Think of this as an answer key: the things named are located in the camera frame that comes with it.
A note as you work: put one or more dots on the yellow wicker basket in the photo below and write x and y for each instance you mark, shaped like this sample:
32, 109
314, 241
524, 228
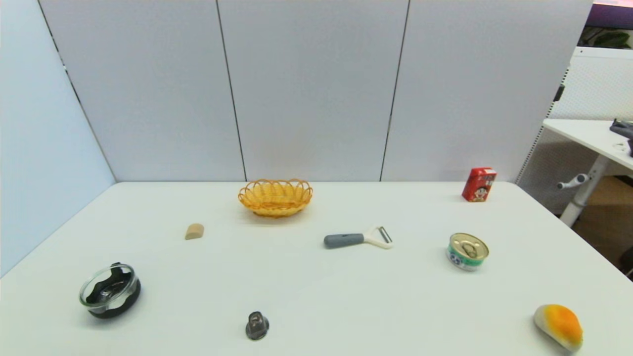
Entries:
275, 205

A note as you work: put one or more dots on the beige wooden block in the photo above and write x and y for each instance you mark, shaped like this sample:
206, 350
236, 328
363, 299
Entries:
194, 232

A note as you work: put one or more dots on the red drink carton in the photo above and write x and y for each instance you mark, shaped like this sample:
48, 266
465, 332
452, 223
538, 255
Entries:
478, 185

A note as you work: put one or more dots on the green label tin can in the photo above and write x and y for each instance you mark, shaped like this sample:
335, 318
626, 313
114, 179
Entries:
467, 252

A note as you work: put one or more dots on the glass bowl with black base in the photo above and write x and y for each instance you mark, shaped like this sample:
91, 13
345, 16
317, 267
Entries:
111, 294

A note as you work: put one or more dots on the white background desk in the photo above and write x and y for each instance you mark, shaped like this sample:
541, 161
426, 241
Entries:
583, 131

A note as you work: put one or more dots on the orange yellow bread bun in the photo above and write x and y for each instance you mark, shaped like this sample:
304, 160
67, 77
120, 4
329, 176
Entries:
561, 324

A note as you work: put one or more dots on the white perforated partition panel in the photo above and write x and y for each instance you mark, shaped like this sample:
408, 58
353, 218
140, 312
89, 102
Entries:
598, 79

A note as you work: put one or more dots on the dark grey object on desk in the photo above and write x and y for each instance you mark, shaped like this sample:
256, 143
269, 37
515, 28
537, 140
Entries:
623, 128

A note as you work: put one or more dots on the green background plant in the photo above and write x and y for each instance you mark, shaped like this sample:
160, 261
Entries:
610, 38

